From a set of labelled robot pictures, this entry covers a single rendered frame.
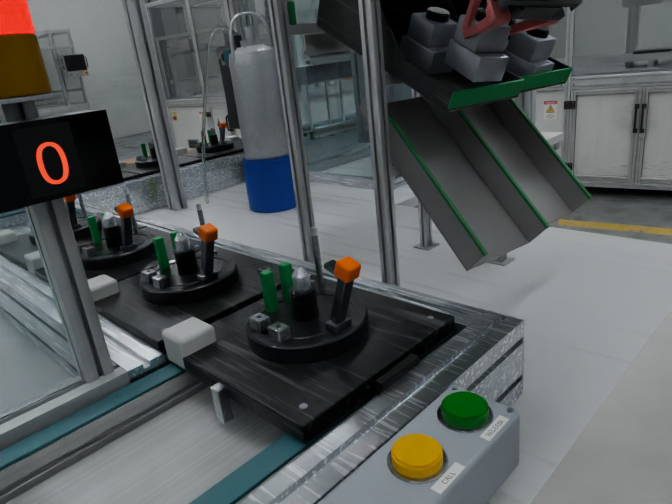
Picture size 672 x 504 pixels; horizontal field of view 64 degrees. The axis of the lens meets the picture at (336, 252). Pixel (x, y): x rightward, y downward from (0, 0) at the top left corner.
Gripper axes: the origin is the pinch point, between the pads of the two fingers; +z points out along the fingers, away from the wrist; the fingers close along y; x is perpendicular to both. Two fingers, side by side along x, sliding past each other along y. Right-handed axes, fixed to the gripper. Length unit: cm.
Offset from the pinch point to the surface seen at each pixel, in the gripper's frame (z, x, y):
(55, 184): 7.0, 11.3, 47.4
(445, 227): 12.6, 20.0, 3.8
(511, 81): 3.2, 5.0, -5.0
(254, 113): 84, -33, 2
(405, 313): 11.9, 29.6, 13.2
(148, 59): 99, -59, 24
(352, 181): 102, -17, -31
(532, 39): 4.7, -1.9, -12.5
